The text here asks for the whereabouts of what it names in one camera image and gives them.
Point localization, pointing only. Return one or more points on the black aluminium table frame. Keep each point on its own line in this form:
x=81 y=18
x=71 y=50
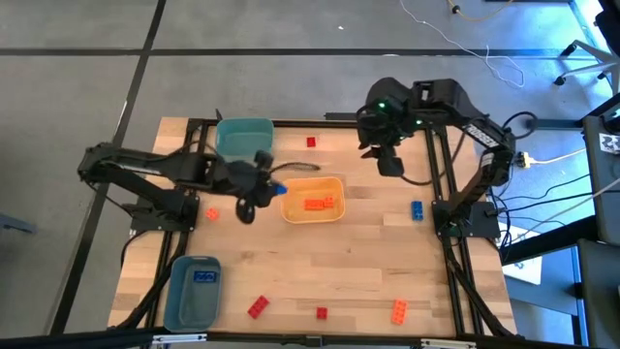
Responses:
x=300 y=124

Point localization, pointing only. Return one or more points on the blue-grey plastic bin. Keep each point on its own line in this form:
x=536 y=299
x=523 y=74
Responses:
x=189 y=310

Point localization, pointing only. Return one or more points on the white paper sheet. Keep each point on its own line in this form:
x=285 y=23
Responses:
x=525 y=272

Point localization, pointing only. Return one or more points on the silver frame bracket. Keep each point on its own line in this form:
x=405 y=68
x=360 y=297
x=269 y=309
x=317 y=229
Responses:
x=448 y=343
x=179 y=338

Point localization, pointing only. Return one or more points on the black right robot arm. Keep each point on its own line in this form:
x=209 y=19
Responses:
x=450 y=97

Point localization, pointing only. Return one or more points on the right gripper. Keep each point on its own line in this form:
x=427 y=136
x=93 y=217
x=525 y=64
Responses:
x=387 y=121

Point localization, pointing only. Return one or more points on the grey cabinet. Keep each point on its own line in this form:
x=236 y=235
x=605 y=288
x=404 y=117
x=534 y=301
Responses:
x=605 y=194
x=600 y=300

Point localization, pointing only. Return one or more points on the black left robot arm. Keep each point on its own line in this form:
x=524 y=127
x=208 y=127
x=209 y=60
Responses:
x=160 y=165

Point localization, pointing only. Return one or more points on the teal plastic bin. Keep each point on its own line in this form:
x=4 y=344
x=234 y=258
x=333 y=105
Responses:
x=242 y=138

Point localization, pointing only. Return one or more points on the black stand foot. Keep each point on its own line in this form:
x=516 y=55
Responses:
x=571 y=124

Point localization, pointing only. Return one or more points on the small red block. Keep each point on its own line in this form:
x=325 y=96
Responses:
x=311 y=142
x=321 y=313

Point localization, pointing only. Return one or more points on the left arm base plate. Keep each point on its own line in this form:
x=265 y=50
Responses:
x=145 y=225

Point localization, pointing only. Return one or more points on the yellow plastic bin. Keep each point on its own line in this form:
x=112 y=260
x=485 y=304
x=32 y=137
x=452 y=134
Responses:
x=300 y=215

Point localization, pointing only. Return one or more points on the black mount bar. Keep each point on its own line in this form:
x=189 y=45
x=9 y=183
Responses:
x=341 y=117

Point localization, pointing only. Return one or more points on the long blue block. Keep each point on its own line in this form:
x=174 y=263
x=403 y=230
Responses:
x=417 y=211
x=205 y=276

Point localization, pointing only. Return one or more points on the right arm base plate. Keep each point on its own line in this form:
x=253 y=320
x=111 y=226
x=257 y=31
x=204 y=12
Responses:
x=489 y=230

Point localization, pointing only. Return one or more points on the small blue block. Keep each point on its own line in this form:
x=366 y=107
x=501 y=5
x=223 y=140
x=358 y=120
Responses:
x=280 y=190

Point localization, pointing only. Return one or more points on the small orange block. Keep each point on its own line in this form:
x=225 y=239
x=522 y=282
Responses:
x=212 y=213
x=330 y=201

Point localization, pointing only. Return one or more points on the black crossbeam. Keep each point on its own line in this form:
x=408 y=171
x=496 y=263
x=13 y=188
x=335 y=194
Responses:
x=72 y=340

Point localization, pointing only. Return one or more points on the long orange block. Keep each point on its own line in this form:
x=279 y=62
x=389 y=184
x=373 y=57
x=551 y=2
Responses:
x=314 y=205
x=399 y=311

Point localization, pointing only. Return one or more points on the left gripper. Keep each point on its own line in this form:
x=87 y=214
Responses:
x=242 y=177

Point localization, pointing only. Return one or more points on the long red block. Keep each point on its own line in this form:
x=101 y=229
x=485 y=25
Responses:
x=258 y=307

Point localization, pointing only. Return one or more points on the office chair with white base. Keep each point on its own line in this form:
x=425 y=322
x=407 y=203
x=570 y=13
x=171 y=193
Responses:
x=611 y=24

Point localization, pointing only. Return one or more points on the white power adapter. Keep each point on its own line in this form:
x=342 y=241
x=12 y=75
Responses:
x=525 y=159

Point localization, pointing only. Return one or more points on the white fiducial tag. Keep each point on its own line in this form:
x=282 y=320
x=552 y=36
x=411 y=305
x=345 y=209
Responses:
x=610 y=144

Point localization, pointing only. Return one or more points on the black diagonal beam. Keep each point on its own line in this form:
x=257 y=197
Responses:
x=581 y=225

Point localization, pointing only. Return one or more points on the grey chair leg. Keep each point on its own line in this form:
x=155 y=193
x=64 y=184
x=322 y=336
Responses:
x=14 y=224

